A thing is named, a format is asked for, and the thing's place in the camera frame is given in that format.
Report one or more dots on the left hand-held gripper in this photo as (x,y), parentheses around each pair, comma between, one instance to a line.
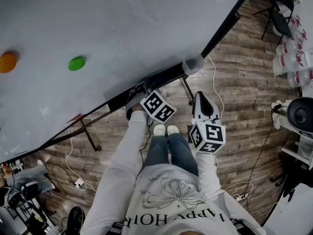
(156,105)

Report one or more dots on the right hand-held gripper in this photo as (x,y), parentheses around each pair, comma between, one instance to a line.
(214,133)

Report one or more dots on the person's right forearm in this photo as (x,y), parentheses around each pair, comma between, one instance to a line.
(207,172)

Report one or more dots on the person's left forearm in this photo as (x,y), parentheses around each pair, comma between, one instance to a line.
(129,146)

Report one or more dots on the large white whiteboard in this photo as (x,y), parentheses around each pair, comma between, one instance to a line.
(122,33)

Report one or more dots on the person's right white shoe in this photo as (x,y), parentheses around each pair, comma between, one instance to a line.
(172,130)

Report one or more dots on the person's white shoe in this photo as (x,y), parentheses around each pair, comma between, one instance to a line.
(159,130)
(172,130)

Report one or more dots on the person's left white shoe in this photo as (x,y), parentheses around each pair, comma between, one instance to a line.
(159,130)

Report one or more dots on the person's right leg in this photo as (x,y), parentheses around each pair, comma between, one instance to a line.
(183,153)

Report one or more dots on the person's leg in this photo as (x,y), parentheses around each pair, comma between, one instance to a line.
(156,150)
(183,153)

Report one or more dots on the clear plastic cup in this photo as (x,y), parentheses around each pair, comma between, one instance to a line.
(193,66)

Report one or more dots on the person's left leg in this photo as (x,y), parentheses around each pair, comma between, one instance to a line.
(156,150)

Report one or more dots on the green round magnet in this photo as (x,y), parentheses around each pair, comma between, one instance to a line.
(77,63)

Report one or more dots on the white printed sweatshirt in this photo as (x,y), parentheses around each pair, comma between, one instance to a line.
(171,199)

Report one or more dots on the pile of clear water bottles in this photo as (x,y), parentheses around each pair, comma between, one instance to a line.
(286,60)

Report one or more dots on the black folding chair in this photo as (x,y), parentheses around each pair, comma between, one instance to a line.
(281,21)

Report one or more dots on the white floor power strip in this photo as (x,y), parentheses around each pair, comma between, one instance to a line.
(80,183)

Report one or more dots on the orange round magnet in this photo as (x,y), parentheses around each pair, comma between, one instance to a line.
(7,62)

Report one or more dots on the white desk frame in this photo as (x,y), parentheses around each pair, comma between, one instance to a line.
(300,150)

